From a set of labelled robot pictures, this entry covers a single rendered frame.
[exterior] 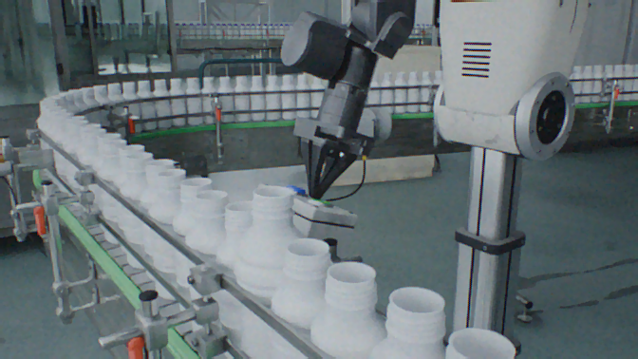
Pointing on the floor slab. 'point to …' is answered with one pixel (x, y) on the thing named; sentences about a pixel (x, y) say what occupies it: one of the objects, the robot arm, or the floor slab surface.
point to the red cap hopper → (228, 21)
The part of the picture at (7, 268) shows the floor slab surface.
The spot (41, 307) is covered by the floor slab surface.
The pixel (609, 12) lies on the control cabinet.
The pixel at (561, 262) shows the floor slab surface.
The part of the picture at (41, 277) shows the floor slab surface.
